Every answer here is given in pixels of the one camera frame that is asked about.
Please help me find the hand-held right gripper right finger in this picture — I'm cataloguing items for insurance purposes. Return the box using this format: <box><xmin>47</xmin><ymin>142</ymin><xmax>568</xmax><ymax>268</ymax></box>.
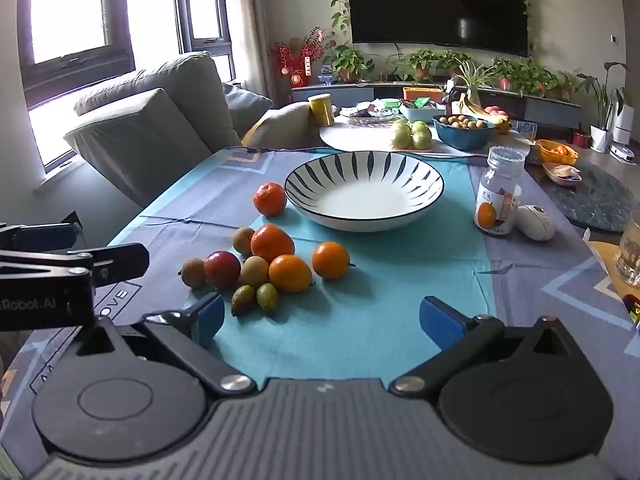
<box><xmin>392</xmin><ymin>296</ymin><xmax>581</xmax><ymax>398</ymax></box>

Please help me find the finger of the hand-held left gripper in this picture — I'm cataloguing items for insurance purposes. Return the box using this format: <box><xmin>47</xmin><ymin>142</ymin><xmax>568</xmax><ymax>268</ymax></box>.
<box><xmin>0</xmin><ymin>221</ymin><xmax>84</xmax><ymax>252</ymax></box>
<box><xmin>0</xmin><ymin>243</ymin><xmax>150</xmax><ymax>289</ymax></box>

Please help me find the black wall television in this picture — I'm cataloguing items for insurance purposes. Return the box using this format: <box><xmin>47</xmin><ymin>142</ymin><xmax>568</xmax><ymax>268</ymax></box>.
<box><xmin>348</xmin><ymin>0</ymin><xmax>531</xmax><ymax>57</ymax></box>

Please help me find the yellow can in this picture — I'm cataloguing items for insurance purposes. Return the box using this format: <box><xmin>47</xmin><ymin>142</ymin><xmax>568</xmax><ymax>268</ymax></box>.
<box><xmin>307</xmin><ymin>93</ymin><xmax>335</xmax><ymax>127</ymax></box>

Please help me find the blue bowl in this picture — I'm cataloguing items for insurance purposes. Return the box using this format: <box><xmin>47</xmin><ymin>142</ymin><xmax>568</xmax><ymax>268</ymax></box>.
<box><xmin>431</xmin><ymin>114</ymin><xmax>497</xmax><ymax>152</ymax></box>

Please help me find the potted green plant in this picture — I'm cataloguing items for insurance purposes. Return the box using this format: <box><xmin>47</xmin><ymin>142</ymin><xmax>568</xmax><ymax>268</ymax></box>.
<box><xmin>525</xmin><ymin>67</ymin><xmax>561</xmax><ymax>96</ymax></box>
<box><xmin>555</xmin><ymin>70</ymin><xmax>583</xmax><ymax>101</ymax></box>
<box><xmin>490</xmin><ymin>57</ymin><xmax>531</xmax><ymax>91</ymax></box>
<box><xmin>325</xmin><ymin>45</ymin><xmax>375</xmax><ymax>83</ymax></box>
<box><xmin>395</xmin><ymin>49</ymin><xmax>471</xmax><ymax>81</ymax></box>

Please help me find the bunch of bananas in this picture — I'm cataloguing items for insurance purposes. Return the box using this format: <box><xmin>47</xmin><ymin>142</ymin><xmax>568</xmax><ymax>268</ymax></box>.
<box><xmin>457</xmin><ymin>91</ymin><xmax>501</xmax><ymax>118</ymax></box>

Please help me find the spider plant in vase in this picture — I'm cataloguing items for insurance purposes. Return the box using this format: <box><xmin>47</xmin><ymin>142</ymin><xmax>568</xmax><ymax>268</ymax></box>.
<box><xmin>450</xmin><ymin>57</ymin><xmax>498</xmax><ymax>106</ymax></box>

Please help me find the beige pillow with yellow trim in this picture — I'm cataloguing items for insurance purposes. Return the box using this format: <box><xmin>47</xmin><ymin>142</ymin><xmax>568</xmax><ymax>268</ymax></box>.
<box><xmin>241</xmin><ymin>101</ymin><xmax>326</xmax><ymax>150</ymax></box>

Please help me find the grey television console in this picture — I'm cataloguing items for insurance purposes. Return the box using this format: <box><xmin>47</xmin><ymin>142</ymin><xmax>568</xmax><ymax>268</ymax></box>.
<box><xmin>291</xmin><ymin>81</ymin><xmax>585</xmax><ymax>123</ymax></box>

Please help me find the orange box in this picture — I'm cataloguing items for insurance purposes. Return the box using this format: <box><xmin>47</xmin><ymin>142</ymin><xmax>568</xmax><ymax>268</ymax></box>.
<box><xmin>403</xmin><ymin>87</ymin><xmax>445</xmax><ymax>102</ymax></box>

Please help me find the yellow mat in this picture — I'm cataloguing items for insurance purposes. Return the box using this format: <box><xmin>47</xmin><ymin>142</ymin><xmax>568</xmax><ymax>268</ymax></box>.
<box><xmin>587</xmin><ymin>240</ymin><xmax>640</xmax><ymax>306</ymax></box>

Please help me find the glass plate with snacks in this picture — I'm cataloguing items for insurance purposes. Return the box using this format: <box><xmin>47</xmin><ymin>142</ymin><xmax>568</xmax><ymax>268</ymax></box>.
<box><xmin>340</xmin><ymin>105</ymin><xmax>401</xmax><ymax>127</ymax></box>

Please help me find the grey sofa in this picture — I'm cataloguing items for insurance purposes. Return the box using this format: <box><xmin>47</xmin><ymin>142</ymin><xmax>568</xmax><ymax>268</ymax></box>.
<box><xmin>63</xmin><ymin>51</ymin><xmax>275</xmax><ymax>207</ymax></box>

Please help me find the pink dish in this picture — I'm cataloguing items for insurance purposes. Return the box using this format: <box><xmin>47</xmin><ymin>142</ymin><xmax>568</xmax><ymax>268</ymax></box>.
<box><xmin>542</xmin><ymin>161</ymin><xmax>583</xmax><ymax>187</ymax></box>

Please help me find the narrow dark framed window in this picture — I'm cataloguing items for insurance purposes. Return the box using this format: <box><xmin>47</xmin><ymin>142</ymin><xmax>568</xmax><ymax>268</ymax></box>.
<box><xmin>170</xmin><ymin>0</ymin><xmax>238</xmax><ymax>83</ymax></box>

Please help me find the white robot vacuum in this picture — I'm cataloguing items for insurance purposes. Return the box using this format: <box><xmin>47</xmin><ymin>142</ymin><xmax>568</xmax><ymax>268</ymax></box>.
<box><xmin>607</xmin><ymin>142</ymin><xmax>638</xmax><ymax>163</ymax></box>

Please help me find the grey cushion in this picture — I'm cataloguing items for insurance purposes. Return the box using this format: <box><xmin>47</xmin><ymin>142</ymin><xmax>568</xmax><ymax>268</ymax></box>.
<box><xmin>222</xmin><ymin>82</ymin><xmax>275</xmax><ymax>138</ymax></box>

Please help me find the white air purifier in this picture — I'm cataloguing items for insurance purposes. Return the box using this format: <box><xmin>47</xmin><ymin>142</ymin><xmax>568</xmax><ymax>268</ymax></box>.
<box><xmin>612</xmin><ymin>100</ymin><xmax>637</xmax><ymax>145</ymax></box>

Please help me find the light curtain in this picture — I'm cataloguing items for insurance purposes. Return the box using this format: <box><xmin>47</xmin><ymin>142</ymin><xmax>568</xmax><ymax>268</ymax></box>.
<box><xmin>234</xmin><ymin>0</ymin><xmax>273</xmax><ymax>98</ymax></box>

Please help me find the kiwi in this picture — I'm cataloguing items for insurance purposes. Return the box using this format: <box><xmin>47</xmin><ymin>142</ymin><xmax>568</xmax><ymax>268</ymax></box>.
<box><xmin>237</xmin><ymin>255</ymin><xmax>271</xmax><ymax>288</ymax></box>
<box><xmin>178</xmin><ymin>258</ymin><xmax>207</xmax><ymax>289</ymax></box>

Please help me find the pile of small brown longans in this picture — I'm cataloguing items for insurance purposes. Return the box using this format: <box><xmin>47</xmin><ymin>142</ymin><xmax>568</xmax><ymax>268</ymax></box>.
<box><xmin>439</xmin><ymin>115</ymin><xmax>488</xmax><ymax>130</ymax></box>

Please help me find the glass jar with orange label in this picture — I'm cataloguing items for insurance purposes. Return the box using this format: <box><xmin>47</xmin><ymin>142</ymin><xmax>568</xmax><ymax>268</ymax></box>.
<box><xmin>474</xmin><ymin>145</ymin><xmax>526</xmax><ymax>237</ymax></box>

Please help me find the white bowl with dark stripes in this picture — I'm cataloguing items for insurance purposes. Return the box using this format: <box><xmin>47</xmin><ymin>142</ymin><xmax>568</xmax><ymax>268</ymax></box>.
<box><xmin>284</xmin><ymin>151</ymin><xmax>445</xmax><ymax>232</ymax></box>

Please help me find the clear drinking glass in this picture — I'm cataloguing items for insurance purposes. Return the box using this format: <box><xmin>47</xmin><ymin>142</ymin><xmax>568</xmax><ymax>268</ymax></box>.
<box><xmin>614</xmin><ymin>220</ymin><xmax>640</xmax><ymax>288</ymax></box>

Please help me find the light blue container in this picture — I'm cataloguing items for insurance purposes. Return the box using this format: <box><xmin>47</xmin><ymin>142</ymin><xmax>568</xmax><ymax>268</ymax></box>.
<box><xmin>400</xmin><ymin>102</ymin><xmax>447</xmax><ymax>125</ymax></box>

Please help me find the large dark framed window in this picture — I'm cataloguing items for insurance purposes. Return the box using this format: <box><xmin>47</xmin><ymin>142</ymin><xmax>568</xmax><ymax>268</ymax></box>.
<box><xmin>17</xmin><ymin>0</ymin><xmax>137</xmax><ymax>171</ymax></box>

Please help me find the blue patterned tablecloth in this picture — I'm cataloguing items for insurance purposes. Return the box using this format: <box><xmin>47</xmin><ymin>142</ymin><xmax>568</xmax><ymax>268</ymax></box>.
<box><xmin>0</xmin><ymin>146</ymin><xmax>640</xmax><ymax>480</ymax></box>

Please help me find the dark round mat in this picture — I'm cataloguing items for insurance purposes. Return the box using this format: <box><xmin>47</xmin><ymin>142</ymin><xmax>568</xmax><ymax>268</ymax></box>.
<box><xmin>545</xmin><ymin>160</ymin><xmax>640</xmax><ymax>233</ymax></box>

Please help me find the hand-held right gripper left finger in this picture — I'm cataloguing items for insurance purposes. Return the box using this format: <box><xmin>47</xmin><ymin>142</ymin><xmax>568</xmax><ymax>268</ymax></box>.
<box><xmin>75</xmin><ymin>291</ymin><xmax>256</xmax><ymax>397</ymax></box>

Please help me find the round white table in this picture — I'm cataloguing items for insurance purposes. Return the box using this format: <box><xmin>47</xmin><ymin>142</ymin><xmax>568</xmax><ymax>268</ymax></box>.
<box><xmin>319</xmin><ymin>107</ymin><xmax>533</xmax><ymax>154</ymax></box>

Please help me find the small orange tangerine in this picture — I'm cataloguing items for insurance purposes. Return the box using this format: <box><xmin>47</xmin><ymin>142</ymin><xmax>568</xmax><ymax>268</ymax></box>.
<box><xmin>252</xmin><ymin>181</ymin><xmax>288</xmax><ymax>217</ymax></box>

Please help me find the large orange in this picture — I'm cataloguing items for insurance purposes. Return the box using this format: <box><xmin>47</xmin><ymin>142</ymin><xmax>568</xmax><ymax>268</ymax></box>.
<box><xmin>268</xmin><ymin>254</ymin><xmax>316</xmax><ymax>294</ymax></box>
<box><xmin>311</xmin><ymin>241</ymin><xmax>356</xmax><ymax>281</ymax></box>

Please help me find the white oval device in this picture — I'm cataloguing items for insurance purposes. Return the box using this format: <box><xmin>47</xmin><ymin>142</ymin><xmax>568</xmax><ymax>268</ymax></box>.
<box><xmin>515</xmin><ymin>204</ymin><xmax>557</xmax><ymax>242</ymax></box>

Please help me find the red festive decoration plant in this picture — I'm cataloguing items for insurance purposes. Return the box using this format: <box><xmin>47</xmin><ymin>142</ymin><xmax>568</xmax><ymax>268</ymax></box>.
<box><xmin>267</xmin><ymin>27</ymin><xmax>333</xmax><ymax>87</ymax></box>

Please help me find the tall plant in white pot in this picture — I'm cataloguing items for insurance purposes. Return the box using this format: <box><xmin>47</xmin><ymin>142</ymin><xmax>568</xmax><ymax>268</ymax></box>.
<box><xmin>575</xmin><ymin>61</ymin><xmax>633</xmax><ymax>153</ymax></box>

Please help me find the small red apple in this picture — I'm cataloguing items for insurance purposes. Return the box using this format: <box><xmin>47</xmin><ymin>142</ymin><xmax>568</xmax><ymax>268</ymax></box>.
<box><xmin>204</xmin><ymin>250</ymin><xmax>242</xmax><ymax>291</ymax></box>

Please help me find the orange plastic basket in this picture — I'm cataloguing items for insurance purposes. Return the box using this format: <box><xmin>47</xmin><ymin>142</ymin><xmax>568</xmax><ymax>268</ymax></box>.
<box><xmin>536</xmin><ymin>139</ymin><xmax>579</xmax><ymax>166</ymax></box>

